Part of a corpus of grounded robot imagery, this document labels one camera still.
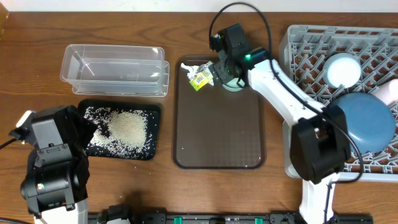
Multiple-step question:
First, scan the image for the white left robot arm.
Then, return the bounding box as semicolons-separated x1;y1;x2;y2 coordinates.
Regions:
16;105;97;218

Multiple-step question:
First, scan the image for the brown serving tray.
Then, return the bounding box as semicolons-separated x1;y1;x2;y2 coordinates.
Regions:
172;55;267;169

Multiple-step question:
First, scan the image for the yellow snack wrapper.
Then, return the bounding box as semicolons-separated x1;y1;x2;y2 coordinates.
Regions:
187;62;214;91

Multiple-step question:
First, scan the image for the black waste tray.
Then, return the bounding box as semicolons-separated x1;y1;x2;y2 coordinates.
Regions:
76;99;162;161

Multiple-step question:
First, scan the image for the white rice pile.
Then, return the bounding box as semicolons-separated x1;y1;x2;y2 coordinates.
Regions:
83;106;155;157

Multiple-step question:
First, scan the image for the clear plastic bin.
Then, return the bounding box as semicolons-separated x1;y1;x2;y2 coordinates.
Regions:
60;44;170;97

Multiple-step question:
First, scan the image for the dark blue bowl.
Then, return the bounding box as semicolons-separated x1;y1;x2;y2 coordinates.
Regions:
331;92;396;154

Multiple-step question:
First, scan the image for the grey dishwasher rack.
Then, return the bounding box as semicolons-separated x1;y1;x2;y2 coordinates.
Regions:
279;25;397;183

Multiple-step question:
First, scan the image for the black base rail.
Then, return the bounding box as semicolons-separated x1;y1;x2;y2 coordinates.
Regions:
88;203;374;224

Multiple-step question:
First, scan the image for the light blue bowl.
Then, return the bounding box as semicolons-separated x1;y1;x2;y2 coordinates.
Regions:
323;53;361;88

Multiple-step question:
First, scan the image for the green bowl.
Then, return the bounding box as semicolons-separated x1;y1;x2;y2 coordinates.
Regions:
222;78;245;92

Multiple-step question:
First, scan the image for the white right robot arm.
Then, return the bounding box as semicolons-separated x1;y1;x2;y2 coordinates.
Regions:
212;47;351;223

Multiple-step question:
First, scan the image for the pink cup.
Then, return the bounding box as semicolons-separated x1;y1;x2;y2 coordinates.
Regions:
374;79;398;106

